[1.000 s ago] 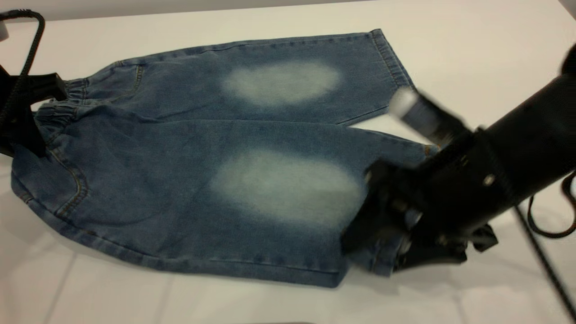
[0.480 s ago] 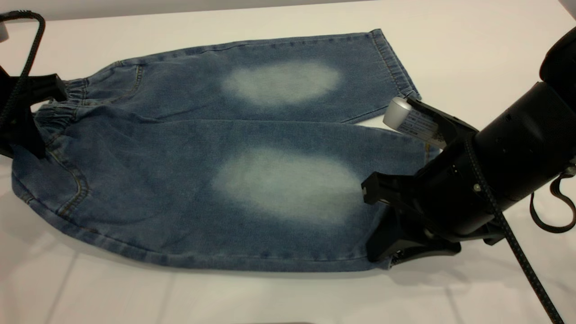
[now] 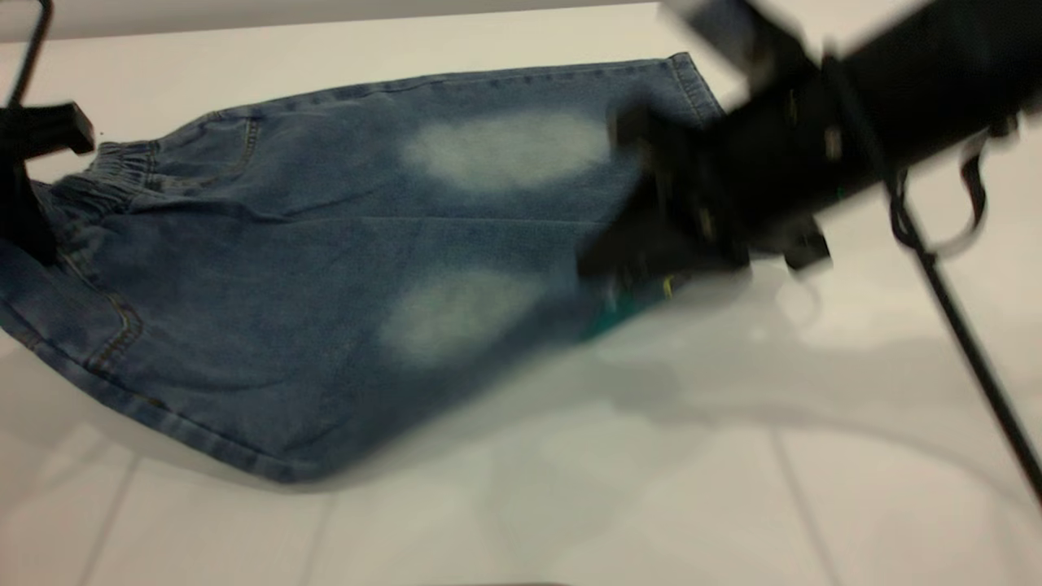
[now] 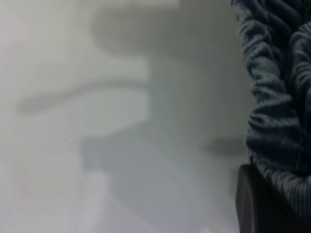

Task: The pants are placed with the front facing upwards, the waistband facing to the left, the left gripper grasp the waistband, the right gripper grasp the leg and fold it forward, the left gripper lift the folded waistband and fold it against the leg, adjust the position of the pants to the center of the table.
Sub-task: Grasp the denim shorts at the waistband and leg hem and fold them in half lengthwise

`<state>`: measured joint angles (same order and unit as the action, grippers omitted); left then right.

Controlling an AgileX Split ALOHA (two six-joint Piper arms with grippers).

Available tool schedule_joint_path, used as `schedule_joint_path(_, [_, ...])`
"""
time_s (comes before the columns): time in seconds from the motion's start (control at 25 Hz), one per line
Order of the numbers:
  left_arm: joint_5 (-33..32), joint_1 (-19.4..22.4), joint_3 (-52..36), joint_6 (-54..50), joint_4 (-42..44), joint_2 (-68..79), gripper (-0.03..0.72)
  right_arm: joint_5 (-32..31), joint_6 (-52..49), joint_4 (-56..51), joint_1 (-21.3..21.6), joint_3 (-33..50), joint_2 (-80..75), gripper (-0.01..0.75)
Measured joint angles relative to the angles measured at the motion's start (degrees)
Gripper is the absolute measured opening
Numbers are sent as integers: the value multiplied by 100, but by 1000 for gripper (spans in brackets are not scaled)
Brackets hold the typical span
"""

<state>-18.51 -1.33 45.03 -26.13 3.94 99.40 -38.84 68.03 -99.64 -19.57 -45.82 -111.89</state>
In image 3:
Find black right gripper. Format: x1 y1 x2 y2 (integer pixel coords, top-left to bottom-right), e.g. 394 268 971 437
576 77 833 279

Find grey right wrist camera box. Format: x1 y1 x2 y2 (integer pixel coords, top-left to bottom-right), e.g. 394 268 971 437
659 0 819 90

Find blue denim children's jeans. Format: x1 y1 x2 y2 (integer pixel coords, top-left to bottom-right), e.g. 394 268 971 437
0 53 725 485

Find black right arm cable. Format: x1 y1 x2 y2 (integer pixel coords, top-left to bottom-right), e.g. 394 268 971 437
822 53 1042 501

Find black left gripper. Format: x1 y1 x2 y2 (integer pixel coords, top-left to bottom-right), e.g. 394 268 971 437
0 102 95 265

